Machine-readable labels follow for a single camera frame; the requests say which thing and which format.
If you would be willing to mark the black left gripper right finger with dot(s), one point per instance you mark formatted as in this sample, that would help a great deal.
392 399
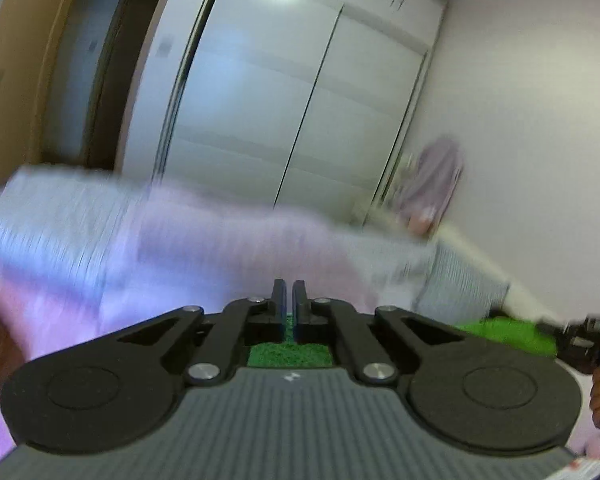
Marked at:
346 333

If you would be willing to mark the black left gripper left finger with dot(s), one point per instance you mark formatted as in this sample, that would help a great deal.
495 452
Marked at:
230 335

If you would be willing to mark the green knitted sweater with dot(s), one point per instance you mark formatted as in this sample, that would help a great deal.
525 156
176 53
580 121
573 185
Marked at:
519 334

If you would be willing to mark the grey checked pillow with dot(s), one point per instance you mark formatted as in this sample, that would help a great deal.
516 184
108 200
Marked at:
456 291

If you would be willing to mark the hanging lilac garment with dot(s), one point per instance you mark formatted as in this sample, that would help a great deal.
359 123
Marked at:
423 198

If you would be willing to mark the pink floral bedspread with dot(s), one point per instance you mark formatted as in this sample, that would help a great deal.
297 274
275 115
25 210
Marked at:
35 321

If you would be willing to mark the lilac striped duvet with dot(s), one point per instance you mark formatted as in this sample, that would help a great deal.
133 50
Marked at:
101 234

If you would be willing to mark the white sliding wardrobe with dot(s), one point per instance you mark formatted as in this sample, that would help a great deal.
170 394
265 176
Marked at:
282 102

